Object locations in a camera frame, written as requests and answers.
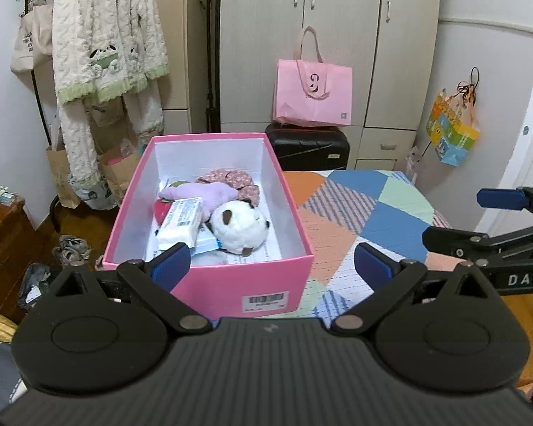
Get pink cardboard box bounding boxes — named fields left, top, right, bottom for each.
left=103, top=132, right=315, bottom=320

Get white tissue pack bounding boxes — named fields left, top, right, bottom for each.
left=157, top=196, right=204, bottom=251

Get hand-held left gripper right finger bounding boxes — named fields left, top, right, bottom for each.
left=331, top=243, right=491, bottom=335

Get fluffy white cardigan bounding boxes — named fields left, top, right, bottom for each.
left=52, top=0, right=170, bottom=106

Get blue white mask pack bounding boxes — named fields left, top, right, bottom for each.
left=191, top=226, right=225, bottom=256

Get beige wardrobe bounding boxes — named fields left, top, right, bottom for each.
left=160, top=0, right=442, bottom=174

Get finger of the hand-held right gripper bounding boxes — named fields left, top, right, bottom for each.
left=477, top=181, right=533, bottom=223
left=422, top=225, right=533, bottom=268

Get pink floral cloth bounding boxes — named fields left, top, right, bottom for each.
left=196, top=169, right=263, bottom=207

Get brown paper bag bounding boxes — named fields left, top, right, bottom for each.
left=98, top=140, right=142, bottom=205
left=47, top=142, right=81, bottom=208

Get wooden cabinet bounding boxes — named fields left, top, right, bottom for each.
left=0, top=173, right=38, bottom=307

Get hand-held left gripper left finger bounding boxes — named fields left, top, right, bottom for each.
left=49, top=243, right=211, bottom=335

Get grey sneaker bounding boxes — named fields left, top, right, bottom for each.
left=55, top=236, right=92, bottom=253
left=53, top=246, right=90, bottom=264

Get fluffy white trousers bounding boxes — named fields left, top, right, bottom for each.
left=57, top=82, right=165, bottom=191

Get beige hanging cloth bag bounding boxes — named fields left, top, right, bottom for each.
left=89, top=98, right=126, bottom=130

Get purple plush toy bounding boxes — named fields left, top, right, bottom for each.
left=159, top=183, right=238, bottom=218

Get red strawberry plush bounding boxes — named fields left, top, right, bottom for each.
left=153, top=199, right=176, bottom=228

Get black coat rack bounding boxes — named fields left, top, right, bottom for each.
left=22, top=0, right=72, bottom=231

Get dark bag on floor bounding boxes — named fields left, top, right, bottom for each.
left=20, top=263, right=63, bottom=309

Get canvas tote bag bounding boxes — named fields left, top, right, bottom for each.
left=10, top=0, right=56, bottom=74

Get colourful gift bag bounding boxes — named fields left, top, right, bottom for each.
left=426, top=67, right=481, bottom=167

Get black suitcase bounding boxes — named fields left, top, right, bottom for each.
left=264, top=123, right=351, bottom=173

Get pink tote bag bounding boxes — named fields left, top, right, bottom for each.
left=273, top=27, right=354, bottom=127

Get white plush dog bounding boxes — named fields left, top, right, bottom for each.
left=209, top=199, right=271, bottom=258

